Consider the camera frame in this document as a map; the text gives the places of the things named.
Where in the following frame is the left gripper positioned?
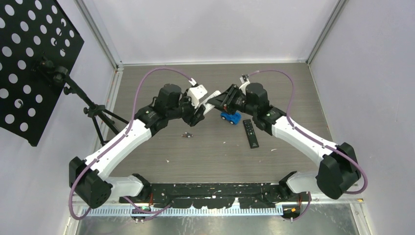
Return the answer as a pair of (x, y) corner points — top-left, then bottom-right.
(167, 88), (205, 126)

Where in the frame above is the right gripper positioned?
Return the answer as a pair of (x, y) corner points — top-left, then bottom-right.
(208, 84), (257, 117)

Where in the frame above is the black remote control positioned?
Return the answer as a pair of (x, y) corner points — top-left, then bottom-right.
(243, 119), (259, 149)

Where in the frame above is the white air conditioner remote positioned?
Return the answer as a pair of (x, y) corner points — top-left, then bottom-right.
(199, 90), (221, 109)

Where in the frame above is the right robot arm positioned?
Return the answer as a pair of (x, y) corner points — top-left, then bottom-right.
(207, 83), (362, 201)

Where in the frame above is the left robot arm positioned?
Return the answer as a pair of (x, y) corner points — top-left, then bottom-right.
(69, 83), (209, 209)

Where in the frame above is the blue toy car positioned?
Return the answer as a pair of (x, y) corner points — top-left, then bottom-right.
(220, 112), (241, 125)

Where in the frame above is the black tripod stand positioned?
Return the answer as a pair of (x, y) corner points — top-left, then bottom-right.
(32, 56), (129, 146)

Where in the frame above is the black perforated board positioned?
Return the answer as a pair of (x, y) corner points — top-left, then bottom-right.
(0, 0), (84, 146)

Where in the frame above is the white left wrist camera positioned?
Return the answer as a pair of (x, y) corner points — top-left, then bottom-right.
(187, 78), (208, 108)

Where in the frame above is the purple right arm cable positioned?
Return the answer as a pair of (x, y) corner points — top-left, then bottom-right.
(246, 69), (369, 195)

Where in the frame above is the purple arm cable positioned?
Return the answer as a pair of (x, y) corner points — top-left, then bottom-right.
(246, 69), (369, 195)
(67, 67), (197, 221)

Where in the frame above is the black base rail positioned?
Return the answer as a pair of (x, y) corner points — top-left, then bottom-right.
(119, 183), (309, 209)

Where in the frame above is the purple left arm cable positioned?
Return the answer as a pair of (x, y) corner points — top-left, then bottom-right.
(67, 67), (197, 221)

